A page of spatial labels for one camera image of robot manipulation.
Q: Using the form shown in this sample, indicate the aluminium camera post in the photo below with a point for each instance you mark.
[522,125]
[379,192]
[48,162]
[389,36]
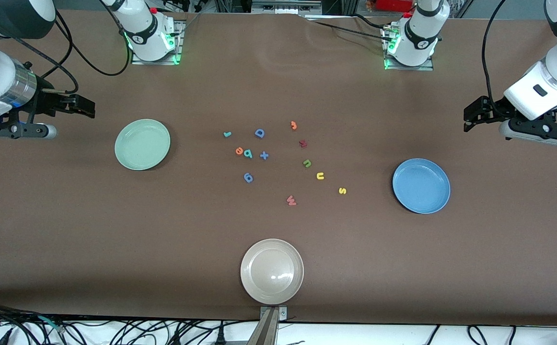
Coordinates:
[268,330]

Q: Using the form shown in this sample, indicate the black power plug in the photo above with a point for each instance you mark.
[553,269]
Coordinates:
[220,338]

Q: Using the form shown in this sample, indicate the green foam letter n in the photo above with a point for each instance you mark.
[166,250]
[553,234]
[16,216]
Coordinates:
[307,161]

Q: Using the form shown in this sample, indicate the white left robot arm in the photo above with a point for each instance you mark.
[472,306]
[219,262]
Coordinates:
[422,28]

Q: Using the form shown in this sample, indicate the blue plate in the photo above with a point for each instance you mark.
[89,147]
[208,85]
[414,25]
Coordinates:
[422,189]

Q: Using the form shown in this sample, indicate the grey metal equipment rack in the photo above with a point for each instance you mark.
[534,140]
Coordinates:
[283,7]

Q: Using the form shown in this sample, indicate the beige plate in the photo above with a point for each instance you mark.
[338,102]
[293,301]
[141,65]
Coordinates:
[271,273]

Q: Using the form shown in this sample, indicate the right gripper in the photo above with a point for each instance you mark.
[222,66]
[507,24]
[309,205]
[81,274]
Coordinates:
[44,100]

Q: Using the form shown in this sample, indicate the pale green plate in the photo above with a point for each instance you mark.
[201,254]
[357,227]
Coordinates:
[137,151]

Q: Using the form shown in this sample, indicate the teal foam letter b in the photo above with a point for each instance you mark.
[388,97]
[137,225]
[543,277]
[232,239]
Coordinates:
[249,154]

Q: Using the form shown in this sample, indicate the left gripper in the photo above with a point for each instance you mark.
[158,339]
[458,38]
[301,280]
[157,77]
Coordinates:
[493,108]

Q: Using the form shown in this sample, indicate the blue foam letter D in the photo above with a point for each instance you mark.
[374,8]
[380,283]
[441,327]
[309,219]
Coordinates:
[256,133]

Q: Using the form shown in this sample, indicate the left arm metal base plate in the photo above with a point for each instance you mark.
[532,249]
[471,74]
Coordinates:
[427,67]

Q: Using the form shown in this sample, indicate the red box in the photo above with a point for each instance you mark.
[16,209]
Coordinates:
[393,5]

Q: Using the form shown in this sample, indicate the pink foam letter w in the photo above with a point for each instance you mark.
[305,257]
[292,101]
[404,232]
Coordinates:
[291,201]

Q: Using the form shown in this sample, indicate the blue foam plus sign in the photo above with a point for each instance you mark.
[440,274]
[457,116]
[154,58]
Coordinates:
[264,155]

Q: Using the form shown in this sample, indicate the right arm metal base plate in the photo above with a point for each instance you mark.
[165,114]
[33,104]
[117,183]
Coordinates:
[139,61]

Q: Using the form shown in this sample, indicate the blue foam letter g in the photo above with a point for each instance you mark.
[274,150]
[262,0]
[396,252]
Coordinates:
[250,180]

